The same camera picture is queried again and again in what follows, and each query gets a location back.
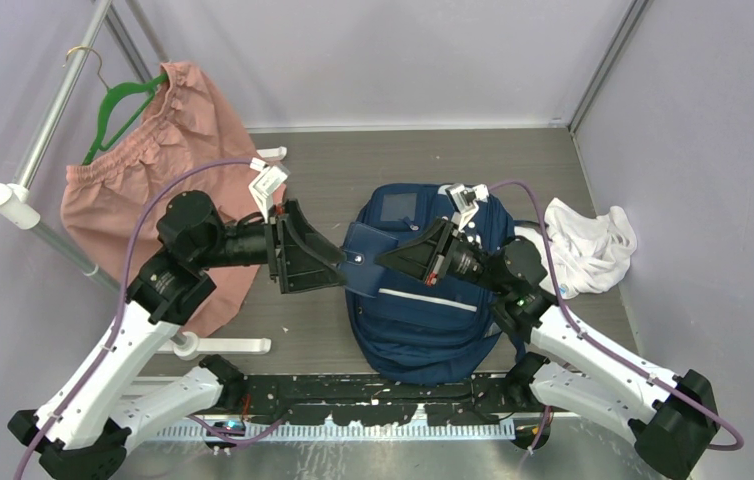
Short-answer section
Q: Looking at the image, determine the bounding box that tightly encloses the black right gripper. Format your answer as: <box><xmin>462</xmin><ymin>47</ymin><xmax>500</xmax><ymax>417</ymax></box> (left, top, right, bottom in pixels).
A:
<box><xmin>375</xmin><ymin>216</ymin><xmax>508</xmax><ymax>294</ymax></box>

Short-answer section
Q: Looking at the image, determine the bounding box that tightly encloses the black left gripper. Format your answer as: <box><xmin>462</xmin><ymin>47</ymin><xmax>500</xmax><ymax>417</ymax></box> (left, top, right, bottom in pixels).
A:
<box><xmin>194</xmin><ymin>197</ymin><xmax>347</xmax><ymax>292</ymax></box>

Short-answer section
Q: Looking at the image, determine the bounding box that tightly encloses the navy blue student backpack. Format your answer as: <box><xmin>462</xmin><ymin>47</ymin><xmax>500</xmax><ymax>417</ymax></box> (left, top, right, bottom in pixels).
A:
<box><xmin>345</xmin><ymin>183</ymin><xmax>501</xmax><ymax>385</ymax></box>

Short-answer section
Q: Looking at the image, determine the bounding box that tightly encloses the small navy blue booklet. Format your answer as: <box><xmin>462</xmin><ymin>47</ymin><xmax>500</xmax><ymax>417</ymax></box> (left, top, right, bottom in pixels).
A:
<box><xmin>338</xmin><ymin>222</ymin><xmax>398</xmax><ymax>298</ymax></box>

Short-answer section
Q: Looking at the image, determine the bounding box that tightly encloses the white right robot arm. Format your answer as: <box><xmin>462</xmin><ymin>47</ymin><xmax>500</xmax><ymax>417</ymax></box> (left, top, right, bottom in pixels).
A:
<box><xmin>376</xmin><ymin>219</ymin><xmax>719</xmax><ymax>479</ymax></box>

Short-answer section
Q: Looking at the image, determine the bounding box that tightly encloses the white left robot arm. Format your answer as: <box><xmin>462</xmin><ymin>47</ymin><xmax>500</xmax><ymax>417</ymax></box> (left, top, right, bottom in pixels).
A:
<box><xmin>8</xmin><ymin>190</ymin><xmax>345</xmax><ymax>479</ymax></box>

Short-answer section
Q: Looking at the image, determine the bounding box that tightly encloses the pink cloth garment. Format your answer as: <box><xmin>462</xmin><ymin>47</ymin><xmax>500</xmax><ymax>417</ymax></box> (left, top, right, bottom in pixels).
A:
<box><xmin>58</xmin><ymin>59</ymin><xmax>288</xmax><ymax>337</ymax></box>

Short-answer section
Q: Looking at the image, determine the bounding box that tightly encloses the white cloth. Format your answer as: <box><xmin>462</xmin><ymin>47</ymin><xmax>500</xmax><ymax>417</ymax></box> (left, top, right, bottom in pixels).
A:
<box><xmin>541</xmin><ymin>198</ymin><xmax>637</xmax><ymax>300</ymax></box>

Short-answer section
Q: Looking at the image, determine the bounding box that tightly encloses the green clothes hanger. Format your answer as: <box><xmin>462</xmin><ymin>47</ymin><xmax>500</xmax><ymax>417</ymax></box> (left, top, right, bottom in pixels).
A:
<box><xmin>62</xmin><ymin>43</ymin><xmax>170</xmax><ymax>165</ymax></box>

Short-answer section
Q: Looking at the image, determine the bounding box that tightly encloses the metal clothes rack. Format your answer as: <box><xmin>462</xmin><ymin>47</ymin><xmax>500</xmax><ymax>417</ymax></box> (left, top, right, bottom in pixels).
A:
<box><xmin>0</xmin><ymin>0</ymin><xmax>288</xmax><ymax>360</ymax></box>

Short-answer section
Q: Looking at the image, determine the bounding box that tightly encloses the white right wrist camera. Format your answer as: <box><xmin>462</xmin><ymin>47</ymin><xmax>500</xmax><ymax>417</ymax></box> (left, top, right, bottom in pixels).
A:
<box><xmin>445</xmin><ymin>183</ymin><xmax>489</xmax><ymax>230</ymax></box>

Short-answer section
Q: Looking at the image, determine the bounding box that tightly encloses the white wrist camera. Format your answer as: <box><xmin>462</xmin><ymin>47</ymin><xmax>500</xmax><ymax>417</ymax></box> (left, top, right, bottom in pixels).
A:
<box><xmin>445</xmin><ymin>183</ymin><xmax>489</xmax><ymax>230</ymax></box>
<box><xmin>248</xmin><ymin>157</ymin><xmax>290</xmax><ymax>223</ymax></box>

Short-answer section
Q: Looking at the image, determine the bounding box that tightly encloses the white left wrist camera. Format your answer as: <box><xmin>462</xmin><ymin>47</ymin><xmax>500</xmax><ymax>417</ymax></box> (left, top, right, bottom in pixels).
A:
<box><xmin>248</xmin><ymin>157</ymin><xmax>290</xmax><ymax>223</ymax></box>

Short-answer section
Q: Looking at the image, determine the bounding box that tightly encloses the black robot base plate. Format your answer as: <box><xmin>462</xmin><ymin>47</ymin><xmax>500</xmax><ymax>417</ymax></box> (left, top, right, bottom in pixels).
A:
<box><xmin>209</xmin><ymin>373</ymin><xmax>543</xmax><ymax>427</ymax></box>

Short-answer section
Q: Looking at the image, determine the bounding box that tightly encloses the white slotted cable duct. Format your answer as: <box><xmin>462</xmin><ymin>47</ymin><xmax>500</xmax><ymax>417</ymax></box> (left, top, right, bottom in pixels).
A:
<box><xmin>150</xmin><ymin>418</ymin><xmax>516</xmax><ymax>442</ymax></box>

